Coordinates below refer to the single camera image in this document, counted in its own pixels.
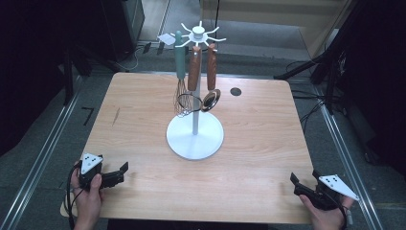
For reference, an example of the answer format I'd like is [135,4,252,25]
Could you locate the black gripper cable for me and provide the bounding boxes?
[65,161,82,230]
[329,191,350,230]

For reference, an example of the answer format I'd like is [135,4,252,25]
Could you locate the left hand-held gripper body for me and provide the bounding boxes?
[79,152,106,190]

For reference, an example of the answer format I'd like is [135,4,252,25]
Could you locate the black metal stand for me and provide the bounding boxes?
[273,47,344,81]

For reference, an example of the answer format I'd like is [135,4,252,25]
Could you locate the person's right hand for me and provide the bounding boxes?
[299,194,355,225]

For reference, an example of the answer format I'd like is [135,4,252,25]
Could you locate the ladle with wooden handle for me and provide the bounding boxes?
[200,42,222,113]

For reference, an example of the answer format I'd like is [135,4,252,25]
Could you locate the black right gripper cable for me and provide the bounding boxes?
[329,191,350,230]

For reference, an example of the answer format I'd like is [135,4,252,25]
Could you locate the person's left hand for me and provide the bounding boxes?
[70,167,105,220]

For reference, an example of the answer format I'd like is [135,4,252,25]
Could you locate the white paper sheet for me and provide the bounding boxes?
[157,33,177,46]

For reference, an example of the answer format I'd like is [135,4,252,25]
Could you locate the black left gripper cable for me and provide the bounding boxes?
[65,161,82,230]

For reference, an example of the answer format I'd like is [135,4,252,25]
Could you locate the black floor cables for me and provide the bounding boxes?
[286,59,334,133]

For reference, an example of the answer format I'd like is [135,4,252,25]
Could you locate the black glass-door cabinet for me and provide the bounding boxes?
[101,0,146,62]

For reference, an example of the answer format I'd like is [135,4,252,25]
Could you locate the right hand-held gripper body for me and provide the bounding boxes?
[307,173,361,211]

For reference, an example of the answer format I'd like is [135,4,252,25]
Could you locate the metal floor rail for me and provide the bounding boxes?
[0,76,82,230]
[315,85,386,230]

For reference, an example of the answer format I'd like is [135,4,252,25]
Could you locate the strainer with wooden handle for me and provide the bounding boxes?
[176,45,204,114]

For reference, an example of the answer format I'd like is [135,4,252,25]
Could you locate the white utensil rack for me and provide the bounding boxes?
[165,20,227,161]

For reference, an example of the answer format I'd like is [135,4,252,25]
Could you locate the whisk with pale green handle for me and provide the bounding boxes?
[172,30,194,118]

